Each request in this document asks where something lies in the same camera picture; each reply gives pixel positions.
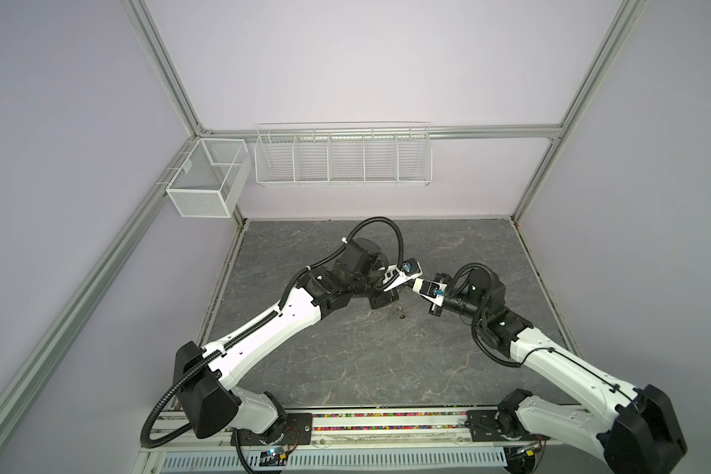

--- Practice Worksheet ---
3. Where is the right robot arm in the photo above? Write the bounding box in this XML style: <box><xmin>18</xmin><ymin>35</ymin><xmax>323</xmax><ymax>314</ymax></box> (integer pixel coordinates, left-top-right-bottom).
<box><xmin>413</xmin><ymin>263</ymin><xmax>687</xmax><ymax>473</ymax></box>

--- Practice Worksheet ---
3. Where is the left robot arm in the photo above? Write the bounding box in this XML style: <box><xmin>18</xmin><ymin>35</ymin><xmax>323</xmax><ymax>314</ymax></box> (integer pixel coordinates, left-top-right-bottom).
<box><xmin>139</xmin><ymin>216</ymin><xmax>418</xmax><ymax>448</ymax></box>

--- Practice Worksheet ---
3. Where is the white mesh box basket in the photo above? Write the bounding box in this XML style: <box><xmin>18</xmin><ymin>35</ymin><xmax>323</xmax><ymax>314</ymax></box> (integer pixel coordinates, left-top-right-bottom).
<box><xmin>166</xmin><ymin>138</ymin><xmax>252</xmax><ymax>218</ymax></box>

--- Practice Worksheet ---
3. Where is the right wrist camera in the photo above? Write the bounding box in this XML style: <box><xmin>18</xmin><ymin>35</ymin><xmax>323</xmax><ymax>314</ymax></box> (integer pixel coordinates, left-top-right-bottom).
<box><xmin>412</xmin><ymin>278</ymin><xmax>448</xmax><ymax>317</ymax></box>

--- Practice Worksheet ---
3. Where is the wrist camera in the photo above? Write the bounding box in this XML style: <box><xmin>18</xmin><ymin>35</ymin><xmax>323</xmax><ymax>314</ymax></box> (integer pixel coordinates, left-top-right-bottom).
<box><xmin>377</xmin><ymin>258</ymin><xmax>423</xmax><ymax>292</ymax></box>
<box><xmin>412</xmin><ymin>278</ymin><xmax>448</xmax><ymax>317</ymax></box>

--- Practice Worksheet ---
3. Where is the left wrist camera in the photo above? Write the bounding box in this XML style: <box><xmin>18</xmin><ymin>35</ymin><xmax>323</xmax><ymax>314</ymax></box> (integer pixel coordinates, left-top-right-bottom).
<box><xmin>377</xmin><ymin>258</ymin><xmax>423</xmax><ymax>292</ymax></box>

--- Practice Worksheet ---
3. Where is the aluminium mounting rail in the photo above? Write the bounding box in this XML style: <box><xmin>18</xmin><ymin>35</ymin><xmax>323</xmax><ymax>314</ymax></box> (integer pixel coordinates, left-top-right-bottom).
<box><xmin>147</xmin><ymin>404</ymin><xmax>588</xmax><ymax>454</ymax></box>

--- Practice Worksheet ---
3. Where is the white wire shelf basket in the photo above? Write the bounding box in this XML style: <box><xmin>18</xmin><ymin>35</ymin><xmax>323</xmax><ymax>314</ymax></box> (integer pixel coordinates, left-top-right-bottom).
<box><xmin>255</xmin><ymin>122</ymin><xmax>434</xmax><ymax>187</ymax></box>

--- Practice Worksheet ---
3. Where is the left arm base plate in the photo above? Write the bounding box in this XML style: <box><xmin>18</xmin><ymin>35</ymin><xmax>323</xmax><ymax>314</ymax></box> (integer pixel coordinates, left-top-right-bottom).
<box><xmin>230</xmin><ymin>413</ymin><xmax>313</xmax><ymax>446</ymax></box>

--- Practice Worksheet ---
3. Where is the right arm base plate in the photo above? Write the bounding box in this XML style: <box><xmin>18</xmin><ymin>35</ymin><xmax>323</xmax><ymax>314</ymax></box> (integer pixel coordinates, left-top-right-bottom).
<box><xmin>464</xmin><ymin>409</ymin><xmax>538</xmax><ymax>442</ymax></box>

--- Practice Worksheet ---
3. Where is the white vented cable duct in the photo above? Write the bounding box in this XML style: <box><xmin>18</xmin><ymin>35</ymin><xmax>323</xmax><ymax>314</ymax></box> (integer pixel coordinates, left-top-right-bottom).
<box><xmin>155</xmin><ymin>446</ymin><xmax>508</xmax><ymax>473</ymax></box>

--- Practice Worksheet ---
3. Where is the aluminium frame profile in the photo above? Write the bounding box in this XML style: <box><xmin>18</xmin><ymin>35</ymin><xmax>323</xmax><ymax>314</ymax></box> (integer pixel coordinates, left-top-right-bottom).
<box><xmin>0</xmin><ymin>1</ymin><xmax>619</xmax><ymax>455</ymax></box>

